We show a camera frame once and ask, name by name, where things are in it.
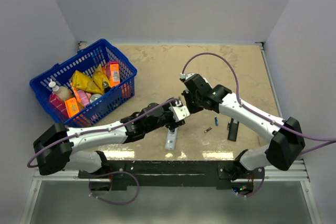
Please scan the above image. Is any white remote control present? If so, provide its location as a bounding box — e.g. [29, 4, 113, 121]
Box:
[165, 128, 178, 151]

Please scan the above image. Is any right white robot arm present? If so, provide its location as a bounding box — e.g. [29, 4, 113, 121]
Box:
[180, 73, 305, 178]

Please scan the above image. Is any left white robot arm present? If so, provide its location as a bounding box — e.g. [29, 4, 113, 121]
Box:
[33, 99, 190, 178]

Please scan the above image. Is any black remote control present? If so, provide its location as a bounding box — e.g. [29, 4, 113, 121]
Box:
[227, 118, 239, 142]

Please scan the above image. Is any orange juice carton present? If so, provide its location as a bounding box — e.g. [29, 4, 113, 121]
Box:
[107, 61, 120, 87]

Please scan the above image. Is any silver can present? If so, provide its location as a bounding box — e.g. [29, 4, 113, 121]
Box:
[89, 94, 102, 103]

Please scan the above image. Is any yellow snack bag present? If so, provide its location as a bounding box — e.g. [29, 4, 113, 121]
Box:
[92, 64, 110, 91]
[70, 70, 103, 94]

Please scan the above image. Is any pink round container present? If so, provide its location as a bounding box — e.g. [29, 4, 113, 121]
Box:
[77, 90, 90, 107]

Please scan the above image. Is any small orange box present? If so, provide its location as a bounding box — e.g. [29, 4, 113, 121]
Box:
[65, 98, 80, 118]

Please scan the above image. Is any blue plastic shopping basket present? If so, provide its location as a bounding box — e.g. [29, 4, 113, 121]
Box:
[29, 39, 137, 127]

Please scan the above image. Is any soap pump bottle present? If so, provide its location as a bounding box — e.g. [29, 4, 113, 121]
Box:
[48, 80, 72, 102]

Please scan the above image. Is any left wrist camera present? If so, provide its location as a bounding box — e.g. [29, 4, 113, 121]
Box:
[169, 100, 190, 122]

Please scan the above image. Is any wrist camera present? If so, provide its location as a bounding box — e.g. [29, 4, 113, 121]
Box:
[169, 100, 190, 122]
[180, 73, 194, 82]

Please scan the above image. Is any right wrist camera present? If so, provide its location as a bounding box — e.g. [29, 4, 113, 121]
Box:
[180, 73, 194, 82]

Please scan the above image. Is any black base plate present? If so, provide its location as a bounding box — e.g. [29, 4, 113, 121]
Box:
[78, 161, 265, 190]

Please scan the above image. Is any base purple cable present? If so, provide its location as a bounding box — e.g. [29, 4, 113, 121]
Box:
[88, 166, 144, 205]

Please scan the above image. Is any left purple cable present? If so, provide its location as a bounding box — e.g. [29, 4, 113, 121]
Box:
[26, 97, 182, 168]

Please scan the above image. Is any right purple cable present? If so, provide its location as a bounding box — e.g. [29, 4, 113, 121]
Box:
[180, 52, 336, 156]

